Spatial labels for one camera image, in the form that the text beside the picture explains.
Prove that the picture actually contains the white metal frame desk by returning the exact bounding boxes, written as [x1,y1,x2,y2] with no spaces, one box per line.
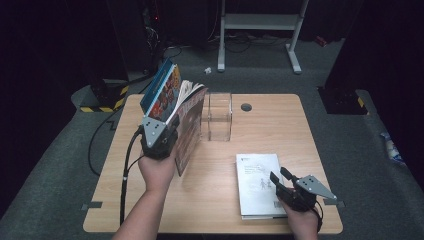
[217,0,310,75]

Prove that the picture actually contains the clear acrylic book rack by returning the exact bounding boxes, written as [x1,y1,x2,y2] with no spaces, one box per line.
[199,92,234,143]

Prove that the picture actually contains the black floor cable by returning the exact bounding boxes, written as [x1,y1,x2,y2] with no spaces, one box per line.
[138,45,184,95]
[87,106,125,177]

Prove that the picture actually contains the dark blue picture book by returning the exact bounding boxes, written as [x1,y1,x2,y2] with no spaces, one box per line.
[139,58,176,116]

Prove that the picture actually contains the bundle of black cables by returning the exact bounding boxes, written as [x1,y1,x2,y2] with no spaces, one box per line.
[208,31,291,54]

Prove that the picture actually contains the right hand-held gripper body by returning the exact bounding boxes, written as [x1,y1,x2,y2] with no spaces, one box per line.
[276,174,338,213]

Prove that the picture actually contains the person's left hand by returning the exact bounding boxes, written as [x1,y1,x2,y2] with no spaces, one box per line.
[138,146,178,196]

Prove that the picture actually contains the dark equipment rack with wires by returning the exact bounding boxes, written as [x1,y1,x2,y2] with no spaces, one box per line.
[139,0,166,75]

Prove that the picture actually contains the right hand-held gripper black cable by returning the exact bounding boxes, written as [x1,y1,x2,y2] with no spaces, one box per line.
[313,199,325,233]

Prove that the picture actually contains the left hand-held gripper black cable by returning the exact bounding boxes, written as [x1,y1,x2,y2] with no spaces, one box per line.
[119,126,145,227]

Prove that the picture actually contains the person's right hand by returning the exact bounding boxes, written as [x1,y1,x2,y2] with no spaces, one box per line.
[278,199,323,240]

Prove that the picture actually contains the blue white packet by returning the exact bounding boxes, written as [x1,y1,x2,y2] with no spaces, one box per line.
[379,131,406,165]

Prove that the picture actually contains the dark purple book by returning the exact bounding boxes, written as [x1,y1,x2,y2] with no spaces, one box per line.
[165,79,209,177]

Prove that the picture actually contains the thick white book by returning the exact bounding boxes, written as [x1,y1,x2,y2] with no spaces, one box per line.
[235,153,289,221]

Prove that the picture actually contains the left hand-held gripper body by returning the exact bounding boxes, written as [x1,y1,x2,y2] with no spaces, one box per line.
[139,116,180,160]

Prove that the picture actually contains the grey tape piece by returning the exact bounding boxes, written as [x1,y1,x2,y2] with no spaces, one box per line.
[81,201,104,212]
[322,198,346,208]

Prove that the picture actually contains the hand-held gripper black cable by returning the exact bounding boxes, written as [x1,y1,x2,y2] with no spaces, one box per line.
[119,126,145,227]
[313,199,325,233]

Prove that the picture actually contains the light blue green picture book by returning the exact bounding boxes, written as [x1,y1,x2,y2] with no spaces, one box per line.
[146,64,183,123]

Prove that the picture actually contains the black yellow striped stand base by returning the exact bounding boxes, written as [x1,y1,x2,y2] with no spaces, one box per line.
[79,79,130,114]
[318,85,370,116]

